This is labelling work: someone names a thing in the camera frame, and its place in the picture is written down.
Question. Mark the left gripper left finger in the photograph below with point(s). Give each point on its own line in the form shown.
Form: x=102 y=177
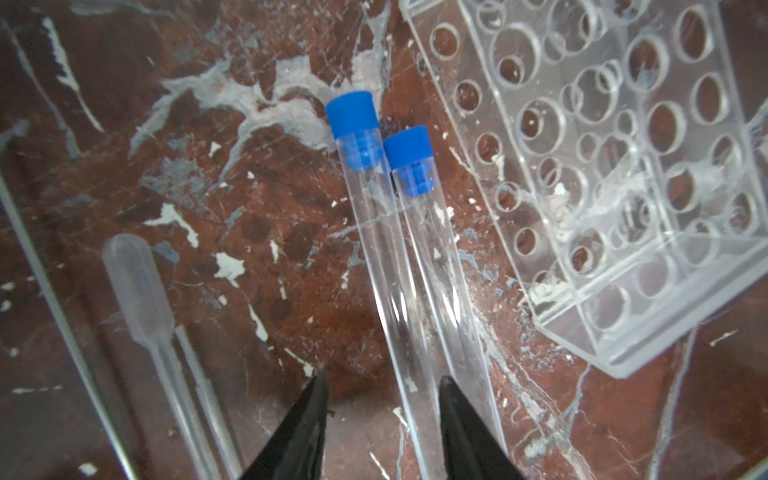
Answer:
x=295 y=451

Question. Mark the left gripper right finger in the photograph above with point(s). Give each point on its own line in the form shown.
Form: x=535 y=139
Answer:
x=470 y=450

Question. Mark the test tube blue cap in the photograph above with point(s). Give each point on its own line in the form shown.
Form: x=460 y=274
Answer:
x=355 y=128
x=412 y=163

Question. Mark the clear plastic test tube rack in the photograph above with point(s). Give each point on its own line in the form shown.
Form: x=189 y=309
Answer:
x=609 y=144

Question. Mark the glass stirring rod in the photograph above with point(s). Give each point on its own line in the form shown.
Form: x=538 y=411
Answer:
x=66 y=332

